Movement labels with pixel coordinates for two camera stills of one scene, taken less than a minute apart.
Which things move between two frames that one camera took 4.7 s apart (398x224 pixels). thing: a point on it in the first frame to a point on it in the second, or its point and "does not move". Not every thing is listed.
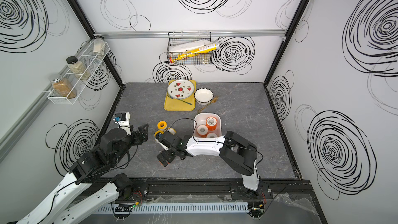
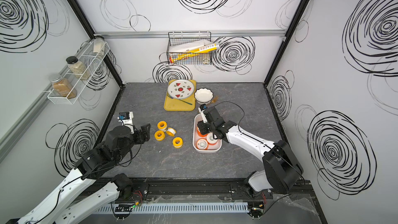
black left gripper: [144, 134] does not move
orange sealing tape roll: [211, 135] does not move
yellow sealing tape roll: [172, 130] does not move
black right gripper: [168, 157] to [201, 125]
